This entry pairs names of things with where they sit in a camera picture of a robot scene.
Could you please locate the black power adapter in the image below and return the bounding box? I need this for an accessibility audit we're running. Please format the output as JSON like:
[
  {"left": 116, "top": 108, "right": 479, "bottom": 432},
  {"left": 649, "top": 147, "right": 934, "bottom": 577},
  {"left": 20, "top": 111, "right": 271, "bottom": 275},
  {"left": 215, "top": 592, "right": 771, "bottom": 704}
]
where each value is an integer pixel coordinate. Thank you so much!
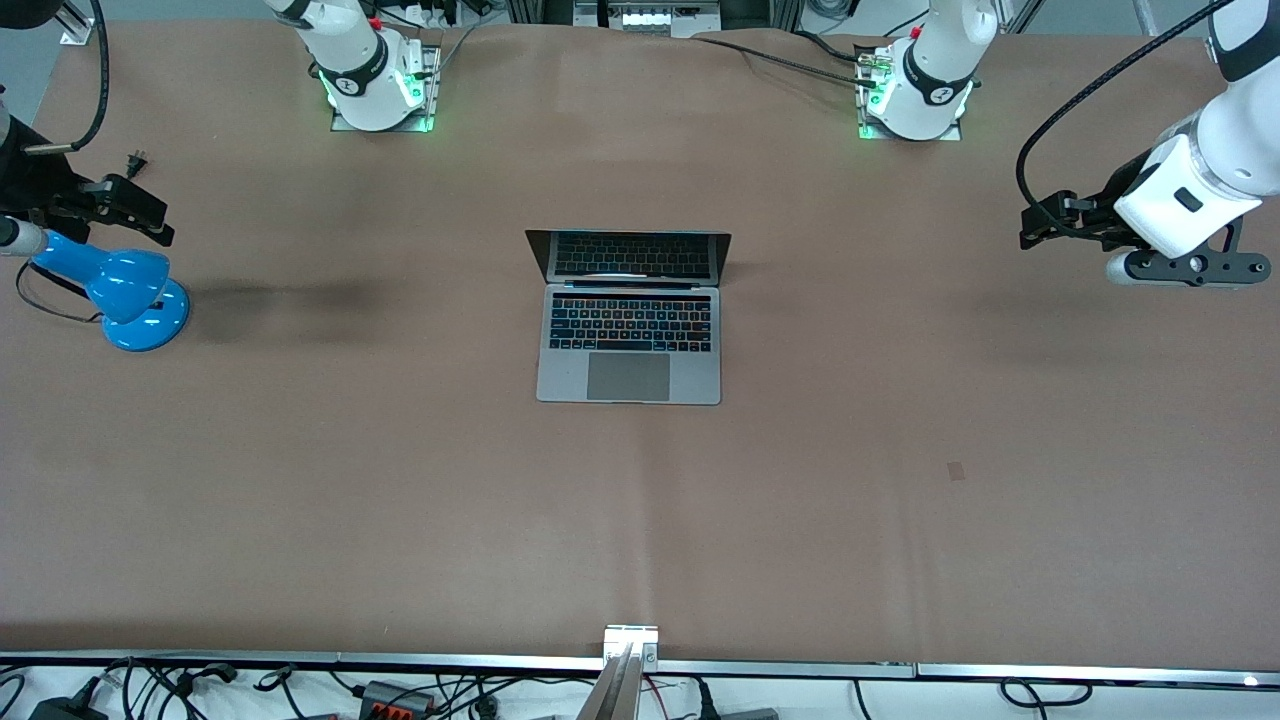
[{"left": 28, "top": 690, "right": 101, "bottom": 720}]

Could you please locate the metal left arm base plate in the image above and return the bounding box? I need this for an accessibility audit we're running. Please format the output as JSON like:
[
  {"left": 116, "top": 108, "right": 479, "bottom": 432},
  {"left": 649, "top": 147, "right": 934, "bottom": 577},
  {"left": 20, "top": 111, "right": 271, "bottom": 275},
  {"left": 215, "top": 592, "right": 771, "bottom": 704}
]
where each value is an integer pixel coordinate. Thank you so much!
[{"left": 856, "top": 40, "right": 964, "bottom": 142}]

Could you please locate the brown table mat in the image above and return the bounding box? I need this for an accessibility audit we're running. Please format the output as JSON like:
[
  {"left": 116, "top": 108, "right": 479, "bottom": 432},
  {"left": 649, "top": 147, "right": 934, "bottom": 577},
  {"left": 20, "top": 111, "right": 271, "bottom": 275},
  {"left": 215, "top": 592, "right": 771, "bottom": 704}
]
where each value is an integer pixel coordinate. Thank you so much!
[{"left": 0, "top": 20, "right": 1280, "bottom": 669}]

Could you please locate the blue desk lamp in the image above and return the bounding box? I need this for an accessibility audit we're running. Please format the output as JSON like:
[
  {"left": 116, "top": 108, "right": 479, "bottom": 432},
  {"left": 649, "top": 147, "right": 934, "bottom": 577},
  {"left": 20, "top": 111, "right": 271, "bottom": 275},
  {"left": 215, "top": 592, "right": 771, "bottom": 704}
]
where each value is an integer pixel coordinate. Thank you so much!
[{"left": 30, "top": 230, "right": 191, "bottom": 353}]

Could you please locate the long black braided cable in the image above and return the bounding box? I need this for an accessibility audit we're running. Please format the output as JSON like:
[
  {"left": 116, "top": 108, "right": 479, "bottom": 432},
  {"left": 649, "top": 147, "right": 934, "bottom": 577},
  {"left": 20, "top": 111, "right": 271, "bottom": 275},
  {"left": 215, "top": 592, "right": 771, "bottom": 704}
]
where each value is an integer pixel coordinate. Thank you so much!
[{"left": 690, "top": 32, "right": 881, "bottom": 91}]

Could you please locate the grey box with orange connectors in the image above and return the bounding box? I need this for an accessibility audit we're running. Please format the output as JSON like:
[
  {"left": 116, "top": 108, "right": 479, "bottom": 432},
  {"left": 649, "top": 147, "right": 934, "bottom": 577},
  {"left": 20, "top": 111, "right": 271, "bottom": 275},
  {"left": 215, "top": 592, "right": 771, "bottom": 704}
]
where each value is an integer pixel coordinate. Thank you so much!
[{"left": 358, "top": 679, "right": 439, "bottom": 718}]

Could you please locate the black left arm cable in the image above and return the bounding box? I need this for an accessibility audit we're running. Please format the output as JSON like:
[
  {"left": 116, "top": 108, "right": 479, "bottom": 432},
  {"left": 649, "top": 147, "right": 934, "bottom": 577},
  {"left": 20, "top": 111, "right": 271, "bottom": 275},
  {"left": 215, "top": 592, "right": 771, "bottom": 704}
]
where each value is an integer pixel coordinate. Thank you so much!
[{"left": 1016, "top": 0, "right": 1237, "bottom": 242}]

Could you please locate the black lamp power cord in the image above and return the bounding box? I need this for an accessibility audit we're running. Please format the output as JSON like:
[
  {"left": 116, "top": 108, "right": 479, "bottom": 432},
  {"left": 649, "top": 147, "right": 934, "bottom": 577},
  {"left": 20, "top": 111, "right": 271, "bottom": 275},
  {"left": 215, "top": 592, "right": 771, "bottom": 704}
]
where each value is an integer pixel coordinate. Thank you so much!
[{"left": 14, "top": 150, "right": 151, "bottom": 324}]

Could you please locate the short black braided cable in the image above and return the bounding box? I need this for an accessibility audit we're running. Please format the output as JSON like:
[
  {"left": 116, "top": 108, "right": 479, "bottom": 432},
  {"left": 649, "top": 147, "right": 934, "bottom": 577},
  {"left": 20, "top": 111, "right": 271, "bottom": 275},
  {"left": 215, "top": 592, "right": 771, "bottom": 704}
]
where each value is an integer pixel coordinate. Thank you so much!
[{"left": 795, "top": 30, "right": 863, "bottom": 64}]

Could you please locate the aluminium camera mount profile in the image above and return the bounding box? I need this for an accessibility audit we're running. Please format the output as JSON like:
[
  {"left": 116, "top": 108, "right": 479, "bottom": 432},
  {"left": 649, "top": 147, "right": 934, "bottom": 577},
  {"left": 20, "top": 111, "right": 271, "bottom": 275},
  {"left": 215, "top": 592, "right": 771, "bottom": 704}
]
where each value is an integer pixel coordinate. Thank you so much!
[{"left": 575, "top": 624, "right": 661, "bottom": 720}]

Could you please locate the white multi socket device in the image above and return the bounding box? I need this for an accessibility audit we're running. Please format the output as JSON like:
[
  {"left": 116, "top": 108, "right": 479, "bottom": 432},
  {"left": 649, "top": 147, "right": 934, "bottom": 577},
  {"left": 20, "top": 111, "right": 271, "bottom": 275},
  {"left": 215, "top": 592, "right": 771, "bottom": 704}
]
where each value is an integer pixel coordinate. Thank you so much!
[{"left": 574, "top": 0, "right": 723, "bottom": 39}]

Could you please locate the black looped cable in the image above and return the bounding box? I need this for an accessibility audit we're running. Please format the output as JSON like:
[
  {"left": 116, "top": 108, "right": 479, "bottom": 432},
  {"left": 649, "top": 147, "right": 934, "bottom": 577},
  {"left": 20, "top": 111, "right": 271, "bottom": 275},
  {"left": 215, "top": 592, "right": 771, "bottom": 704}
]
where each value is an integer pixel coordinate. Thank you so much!
[{"left": 1000, "top": 679, "right": 1092, "bottom": 710}]

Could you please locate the aluminium table edge rail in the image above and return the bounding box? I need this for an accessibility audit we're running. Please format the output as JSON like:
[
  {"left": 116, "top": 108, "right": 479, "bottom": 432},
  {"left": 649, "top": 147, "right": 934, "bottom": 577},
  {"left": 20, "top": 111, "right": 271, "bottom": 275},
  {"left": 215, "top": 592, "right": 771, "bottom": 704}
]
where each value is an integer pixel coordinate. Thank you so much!
[{"left": 0, "top": 651, "right": 1280, "bottom": 689}]

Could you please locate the silver grey laptop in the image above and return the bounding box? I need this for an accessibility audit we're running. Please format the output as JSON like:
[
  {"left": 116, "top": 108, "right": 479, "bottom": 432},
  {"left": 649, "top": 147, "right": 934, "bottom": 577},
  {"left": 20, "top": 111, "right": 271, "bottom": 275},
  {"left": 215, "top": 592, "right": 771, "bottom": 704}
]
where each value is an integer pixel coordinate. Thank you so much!
[{"left": 525, "top": 229, "right": 733, "bottom": 406}]

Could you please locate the white power strip with plugs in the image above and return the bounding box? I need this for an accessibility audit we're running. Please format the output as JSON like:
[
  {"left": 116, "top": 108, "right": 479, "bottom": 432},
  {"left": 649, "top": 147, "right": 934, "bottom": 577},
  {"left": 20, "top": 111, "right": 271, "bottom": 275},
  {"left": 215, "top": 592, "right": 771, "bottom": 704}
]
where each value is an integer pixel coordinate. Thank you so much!
[{"left": 395, "top": 0, "right": 471, "bottom": 31}]

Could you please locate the aluminium corner profile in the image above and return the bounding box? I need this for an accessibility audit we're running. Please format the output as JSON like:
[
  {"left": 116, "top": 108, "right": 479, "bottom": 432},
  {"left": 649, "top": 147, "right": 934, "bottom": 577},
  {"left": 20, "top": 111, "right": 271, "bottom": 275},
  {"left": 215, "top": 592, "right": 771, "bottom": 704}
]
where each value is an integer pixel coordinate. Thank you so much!
[{"left": 58, "top": 0, "right": 98, "bottom": 47}]

